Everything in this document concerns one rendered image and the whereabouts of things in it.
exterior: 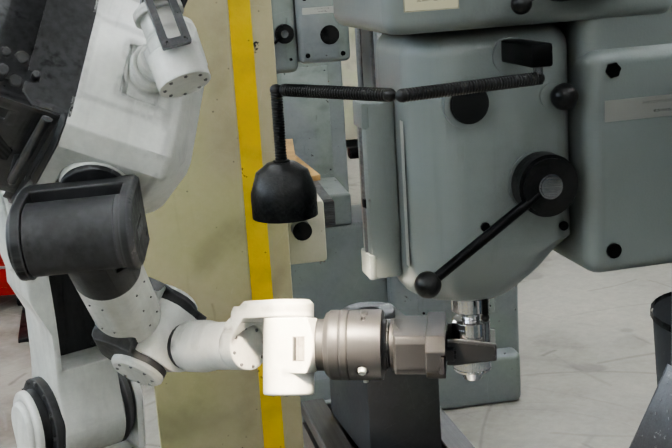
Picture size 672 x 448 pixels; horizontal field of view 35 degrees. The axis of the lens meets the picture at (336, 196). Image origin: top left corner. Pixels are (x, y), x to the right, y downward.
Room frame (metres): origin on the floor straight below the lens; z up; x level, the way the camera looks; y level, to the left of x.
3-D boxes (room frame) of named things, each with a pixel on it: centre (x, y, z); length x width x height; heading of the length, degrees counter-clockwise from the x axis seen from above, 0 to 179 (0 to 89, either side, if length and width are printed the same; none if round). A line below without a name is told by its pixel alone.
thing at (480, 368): (1.25, -0.16, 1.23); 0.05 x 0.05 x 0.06
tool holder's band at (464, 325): (1.25, -0.16, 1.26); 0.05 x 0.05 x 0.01
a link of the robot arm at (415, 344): (1.26, -0.07, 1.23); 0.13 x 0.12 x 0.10; 173
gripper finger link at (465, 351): (1.22, -0.15, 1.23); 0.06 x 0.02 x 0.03; 83
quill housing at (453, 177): (1.25, -0.16, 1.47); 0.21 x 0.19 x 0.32; 13
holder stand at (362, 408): (1.66, -0.06, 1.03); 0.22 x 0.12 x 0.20; 16
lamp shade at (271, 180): (1.13, 0.06, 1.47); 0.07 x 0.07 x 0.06
